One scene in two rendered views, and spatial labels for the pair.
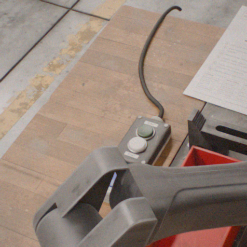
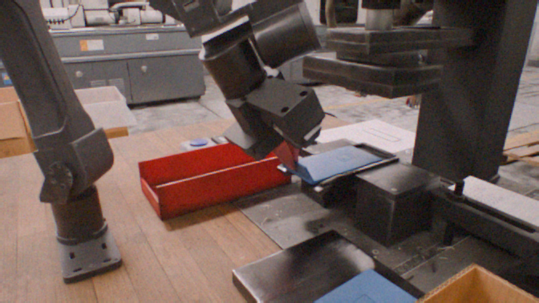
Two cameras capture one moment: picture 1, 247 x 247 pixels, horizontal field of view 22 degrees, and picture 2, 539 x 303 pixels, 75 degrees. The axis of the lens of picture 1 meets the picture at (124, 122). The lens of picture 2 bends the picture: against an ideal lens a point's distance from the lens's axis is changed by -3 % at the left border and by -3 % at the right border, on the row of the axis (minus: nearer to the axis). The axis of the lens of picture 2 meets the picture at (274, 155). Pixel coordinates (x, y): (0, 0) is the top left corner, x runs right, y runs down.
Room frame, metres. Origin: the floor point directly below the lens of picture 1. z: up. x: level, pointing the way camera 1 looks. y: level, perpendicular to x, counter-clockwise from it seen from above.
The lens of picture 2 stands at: (0.02, -0.40, 1.21)
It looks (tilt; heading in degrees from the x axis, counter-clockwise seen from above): 22 degrees down; 22
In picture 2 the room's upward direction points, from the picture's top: straight up
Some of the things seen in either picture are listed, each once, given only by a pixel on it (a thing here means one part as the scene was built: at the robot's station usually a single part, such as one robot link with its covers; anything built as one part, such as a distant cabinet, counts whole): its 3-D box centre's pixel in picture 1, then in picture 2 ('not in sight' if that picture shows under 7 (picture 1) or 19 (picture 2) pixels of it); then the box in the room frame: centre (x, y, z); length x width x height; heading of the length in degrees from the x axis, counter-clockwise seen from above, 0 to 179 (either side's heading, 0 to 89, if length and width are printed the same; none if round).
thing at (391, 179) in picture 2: not in sight; (365, 163); (0.56, -0.34, 0.98); 0.20 x 0.10 x 0.01; 55
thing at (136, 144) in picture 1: (137, 146); not in sight; (0.72, -0.01, 0.93); 0.03 x 0.03 x 0.02
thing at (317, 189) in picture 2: not in sight; (333, 183); (0.48, -0.31, 0.98); 0.07 x 0.02 x 0.01; 145
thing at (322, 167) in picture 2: not in sight; (330, 155); (0.52, -0.29, 1.00); 0.15 x 0.07 x 0.03; 145
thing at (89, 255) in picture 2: not in sight; (79, 213); (0.33, 0.02, 0.94); 0.20 x 0.07 x 0.08; 55
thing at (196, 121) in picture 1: (208, 135); not in sight; (0.70, -0.14, 0.95); 0.06 x 0.03 x 0.09; 55
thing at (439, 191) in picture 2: not in sight; (481, 227); (0.48, -0.51, 0.95); 0.15 x 0.03 x 0.10; 55
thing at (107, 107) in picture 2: not in sight; (91, 129); (1.86, 1.77, 0.40); 0.69 x 0.60 x 0.50; 51
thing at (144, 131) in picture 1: (145, 133); not in sight; (0.75, -0.03, 0.93); 0.03 x 0.03 x 0.02
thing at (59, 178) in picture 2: not in sight; (76, 171); (0.33, 0.01, 1.00); 0.09 x 0.06 x 0.06; 15
